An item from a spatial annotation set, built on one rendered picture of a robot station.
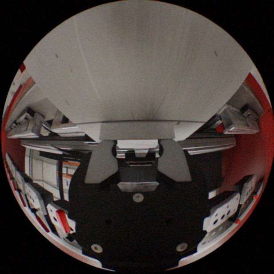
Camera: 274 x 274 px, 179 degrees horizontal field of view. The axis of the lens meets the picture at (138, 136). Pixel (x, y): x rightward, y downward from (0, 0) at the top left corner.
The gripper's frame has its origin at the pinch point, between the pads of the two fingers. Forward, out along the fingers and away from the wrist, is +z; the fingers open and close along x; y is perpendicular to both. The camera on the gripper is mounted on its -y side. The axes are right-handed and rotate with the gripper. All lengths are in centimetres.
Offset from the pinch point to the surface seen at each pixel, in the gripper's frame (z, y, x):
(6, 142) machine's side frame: 2, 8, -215
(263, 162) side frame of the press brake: -12, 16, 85
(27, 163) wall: 126, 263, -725
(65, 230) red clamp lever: -14.9, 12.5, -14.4
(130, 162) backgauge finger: 15.8, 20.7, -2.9
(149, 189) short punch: -1.7, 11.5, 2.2
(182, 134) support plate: 2.0, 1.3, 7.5
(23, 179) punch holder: -10, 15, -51
